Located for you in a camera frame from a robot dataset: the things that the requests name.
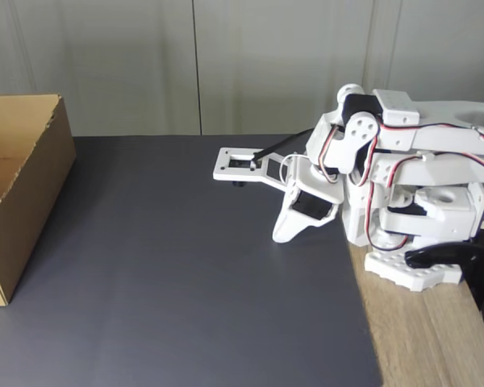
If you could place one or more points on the brown cardboard box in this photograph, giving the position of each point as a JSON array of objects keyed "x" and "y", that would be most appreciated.
[{"x": 28, "y": 193}]

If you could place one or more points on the dark grey table mat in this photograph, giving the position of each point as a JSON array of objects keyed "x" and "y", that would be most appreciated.
[{"x": 165, "y": 262}]

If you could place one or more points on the black table clamp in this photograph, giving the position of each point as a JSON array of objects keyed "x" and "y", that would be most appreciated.
[{"x": 476, "y": 262}]

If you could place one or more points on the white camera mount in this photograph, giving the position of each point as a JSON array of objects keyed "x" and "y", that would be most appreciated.
[{"x": 222, "y": 169}]

